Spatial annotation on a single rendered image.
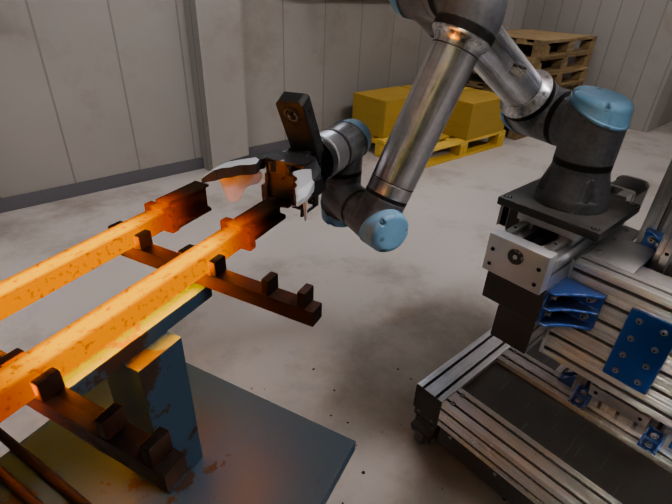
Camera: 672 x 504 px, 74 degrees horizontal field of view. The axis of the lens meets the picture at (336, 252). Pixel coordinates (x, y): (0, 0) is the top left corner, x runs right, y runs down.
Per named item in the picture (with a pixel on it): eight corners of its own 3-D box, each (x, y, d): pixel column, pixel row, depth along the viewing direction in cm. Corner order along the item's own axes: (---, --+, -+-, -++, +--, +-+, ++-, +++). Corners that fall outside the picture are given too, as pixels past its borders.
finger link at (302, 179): (319, 236, 59) (310, 206, 67) (320, 194, 56) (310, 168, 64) (295, 237, 58) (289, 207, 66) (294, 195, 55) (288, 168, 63)
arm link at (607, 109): (590, 170, 88) (614, 99, 81) (535, 150, 98) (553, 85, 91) (628, 163, 93) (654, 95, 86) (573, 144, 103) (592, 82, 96)
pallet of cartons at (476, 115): (432, 124, 465) (438, 79, 443) (504, 145, 412) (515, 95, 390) (344, 144, 395) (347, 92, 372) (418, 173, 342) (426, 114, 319)
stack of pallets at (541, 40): (507, 106, 550) (524, 28, 506) (574, 122, 497) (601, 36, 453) (445, 121, 479) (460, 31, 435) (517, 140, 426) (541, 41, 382)
